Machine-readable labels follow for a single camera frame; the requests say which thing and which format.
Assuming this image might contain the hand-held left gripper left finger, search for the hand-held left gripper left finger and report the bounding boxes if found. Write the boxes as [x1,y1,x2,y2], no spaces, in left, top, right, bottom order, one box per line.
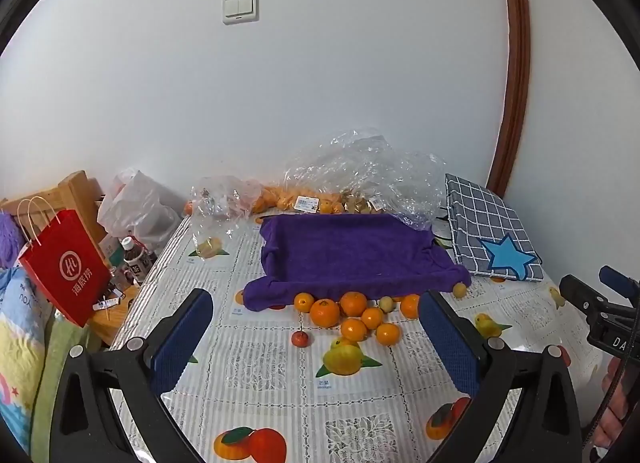
[47,288,215,463]

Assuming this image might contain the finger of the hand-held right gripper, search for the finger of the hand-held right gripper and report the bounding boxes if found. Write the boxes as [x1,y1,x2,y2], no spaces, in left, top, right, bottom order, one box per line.
[600,265,640,306]
[559,274,608,316]

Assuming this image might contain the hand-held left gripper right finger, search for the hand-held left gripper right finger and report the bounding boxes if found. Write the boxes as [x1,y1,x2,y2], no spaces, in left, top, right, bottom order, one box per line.
[418,290,583,463]

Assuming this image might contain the large orange mandarin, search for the large orange mandarin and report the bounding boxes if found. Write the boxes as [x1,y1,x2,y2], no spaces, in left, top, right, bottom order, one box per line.
[310,298,342,329]

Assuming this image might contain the purple towel lined tray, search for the purple towel lined tray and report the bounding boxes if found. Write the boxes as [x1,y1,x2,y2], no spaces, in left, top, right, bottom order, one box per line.
[242,213,472,313]

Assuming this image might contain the pile of bagged yellow fruits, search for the pile of bagged yellow fruits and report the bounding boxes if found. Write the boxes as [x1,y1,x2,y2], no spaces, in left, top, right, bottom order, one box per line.
[340,188,386,216]

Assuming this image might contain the person's right hand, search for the person's right hand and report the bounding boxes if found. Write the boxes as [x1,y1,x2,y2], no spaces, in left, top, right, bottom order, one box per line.
[595,358,632,449]

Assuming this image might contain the wooden side table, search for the wooden side table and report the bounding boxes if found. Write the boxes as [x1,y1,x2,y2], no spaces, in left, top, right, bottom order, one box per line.
[87,280,143,346]

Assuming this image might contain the dark drink bottle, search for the dark drink bottle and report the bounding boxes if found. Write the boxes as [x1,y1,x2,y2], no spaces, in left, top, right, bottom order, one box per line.
[120,236,157,284]

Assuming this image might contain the grey checked star bag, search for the grey checked star bag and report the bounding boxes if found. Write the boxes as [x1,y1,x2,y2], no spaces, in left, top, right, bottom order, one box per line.
[444,173,543,284]

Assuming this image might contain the light green cloth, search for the light green cloth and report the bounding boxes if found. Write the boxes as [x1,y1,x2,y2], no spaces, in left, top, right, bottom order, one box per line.
[30,315,103,461]

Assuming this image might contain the red paper bag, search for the red paper bag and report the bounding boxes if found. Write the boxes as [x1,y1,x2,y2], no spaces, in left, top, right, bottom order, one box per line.
[16,196,113,329]

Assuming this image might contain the white plastic bag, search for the white plastic bag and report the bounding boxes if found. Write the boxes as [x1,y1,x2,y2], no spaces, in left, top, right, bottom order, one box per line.
[96,169,183,249]

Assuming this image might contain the small clear plastic bag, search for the small clear plastic bag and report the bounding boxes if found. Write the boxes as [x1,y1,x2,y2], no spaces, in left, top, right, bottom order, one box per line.
[189,175,266,259]

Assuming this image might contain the pastel printed blanket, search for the pastel printed blanket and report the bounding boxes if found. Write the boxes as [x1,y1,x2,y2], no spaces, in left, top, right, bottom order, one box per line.
[0,265,56,459]

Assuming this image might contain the pile of bagged mandarins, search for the pile of bagged mandarins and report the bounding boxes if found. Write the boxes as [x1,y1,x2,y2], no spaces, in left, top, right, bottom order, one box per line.
[182,184,347,217]

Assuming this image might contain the wooden furniture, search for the wooden furniture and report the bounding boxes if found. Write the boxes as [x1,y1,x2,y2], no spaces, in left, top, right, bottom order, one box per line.
[0,170,108,244]

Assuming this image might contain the large clear plastic bag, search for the large clear plastic bag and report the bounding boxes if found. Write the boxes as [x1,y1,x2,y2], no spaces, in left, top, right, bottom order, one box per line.
[282,127,448,231]

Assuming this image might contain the purple fluffy cloth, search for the purple fluffy cloth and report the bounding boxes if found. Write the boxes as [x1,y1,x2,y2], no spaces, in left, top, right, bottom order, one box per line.
[0,210,26,269]

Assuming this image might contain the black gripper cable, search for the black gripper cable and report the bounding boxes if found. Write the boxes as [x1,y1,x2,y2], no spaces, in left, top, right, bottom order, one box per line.
[581,323,640,446]

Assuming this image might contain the brown wooden door frame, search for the brown wooden door frame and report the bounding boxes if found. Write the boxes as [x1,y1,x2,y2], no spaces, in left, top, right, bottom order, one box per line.
[486,0,532,198]

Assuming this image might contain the white light switch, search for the white light switch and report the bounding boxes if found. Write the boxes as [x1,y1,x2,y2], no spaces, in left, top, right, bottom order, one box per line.
[222,0,260,25]

